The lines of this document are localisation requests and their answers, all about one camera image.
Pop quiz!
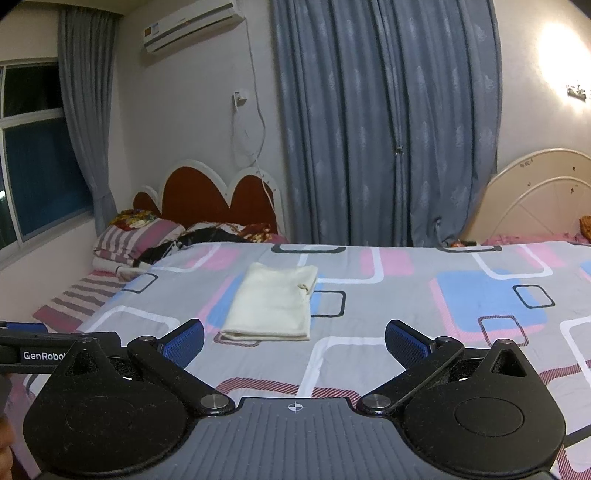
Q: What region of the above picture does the cream round headboard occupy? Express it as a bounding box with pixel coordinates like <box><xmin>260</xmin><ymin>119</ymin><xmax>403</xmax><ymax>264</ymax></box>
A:
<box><xmin>466</xmin><ymin>148</ymin><xmax>591</xmax><ymax>245</ymax></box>

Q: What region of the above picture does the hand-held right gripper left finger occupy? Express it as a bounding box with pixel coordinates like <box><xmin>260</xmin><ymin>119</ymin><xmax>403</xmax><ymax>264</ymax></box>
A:
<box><xmin>62</xmin><ymin>318</ymin><xmax>236</xmax><ymax>416</ymax></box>

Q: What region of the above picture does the striped pink bed sheet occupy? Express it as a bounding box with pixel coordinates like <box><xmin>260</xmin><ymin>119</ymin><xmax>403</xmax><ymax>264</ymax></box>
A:
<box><xmin>32</xmin><ymin>269</ymin><xmax>129</xmax><ymax>332</ymax></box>

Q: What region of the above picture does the white power cable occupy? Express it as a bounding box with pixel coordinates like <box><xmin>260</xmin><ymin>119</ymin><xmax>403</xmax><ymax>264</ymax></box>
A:
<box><xmin>231</xmin><ymin>28</ymin><xmax>279</xmax><ymax>217</ymax></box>

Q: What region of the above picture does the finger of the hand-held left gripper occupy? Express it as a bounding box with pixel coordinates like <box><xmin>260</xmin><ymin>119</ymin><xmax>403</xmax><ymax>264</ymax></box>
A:
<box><xmin>0</xmin><ymin>322</ymin><xmax>49</xmax><ymax>334</ymax></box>
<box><xmin>93</xmin><ymin>330</ymin><xmax>123</xmax><ymax>357</ymax></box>

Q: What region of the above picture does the red heart-shaped headboard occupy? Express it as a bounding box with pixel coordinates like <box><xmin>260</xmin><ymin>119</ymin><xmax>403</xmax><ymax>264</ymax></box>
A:
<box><xmin>131</xmin><ymin>159</ymin><xmax>284</xmax><ymax>236</ymax></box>

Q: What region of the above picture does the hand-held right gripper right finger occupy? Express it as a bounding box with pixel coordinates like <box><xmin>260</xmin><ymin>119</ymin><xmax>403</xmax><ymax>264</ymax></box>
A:
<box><xmin>356</xmin><ymin>319</ymin><xmax>528</xmax><ymax>416</ymax></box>

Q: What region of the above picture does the window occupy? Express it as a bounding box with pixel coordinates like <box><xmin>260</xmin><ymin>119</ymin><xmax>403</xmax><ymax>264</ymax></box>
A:
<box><xmin>0</xmin><ymin>60</ymin><xmax>93</xmax><ymax>265</ymax></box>

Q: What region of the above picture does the person's left hand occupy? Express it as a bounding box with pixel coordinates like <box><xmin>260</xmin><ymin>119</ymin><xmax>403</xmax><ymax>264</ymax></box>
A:
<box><xmin>0</xmin><ymin>416</ymin><xmax>14</xmax><ymax>468</ymax></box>

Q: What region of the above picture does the white air conditioner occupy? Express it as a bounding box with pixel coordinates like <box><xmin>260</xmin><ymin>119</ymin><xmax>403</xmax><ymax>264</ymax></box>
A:
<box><xmin>142</xmin><ymin>0</ymin><xmax>245</xmax><ymax>55</ymax></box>

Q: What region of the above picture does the cream knit sweater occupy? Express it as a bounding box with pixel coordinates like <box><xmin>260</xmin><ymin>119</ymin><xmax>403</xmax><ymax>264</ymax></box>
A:
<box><xmin>219</xmin><ymin>261</ymin><xmax>319</xmax><ymax>345</ymax></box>

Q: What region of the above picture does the blue-grey window curtain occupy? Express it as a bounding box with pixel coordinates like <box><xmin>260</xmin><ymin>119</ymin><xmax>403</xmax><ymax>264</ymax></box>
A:
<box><xmin>58</xmin><ymin>7</ymin><xmax>126</xmax><ymax>237</ymax></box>

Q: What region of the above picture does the grey pink patterned bed sheet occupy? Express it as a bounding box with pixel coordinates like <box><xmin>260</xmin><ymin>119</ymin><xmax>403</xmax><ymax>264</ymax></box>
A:
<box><xmin>23</xmin><ymin>240</ymin><xmax>591</xmax><ymax>480</ymax></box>

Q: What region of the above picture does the yellow red floral cloth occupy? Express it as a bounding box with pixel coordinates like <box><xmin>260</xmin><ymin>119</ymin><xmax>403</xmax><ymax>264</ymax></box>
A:
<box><xmin>108</xmin><ymin>209</ymin><xmax>158</xmax><ymax>230</ymax></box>

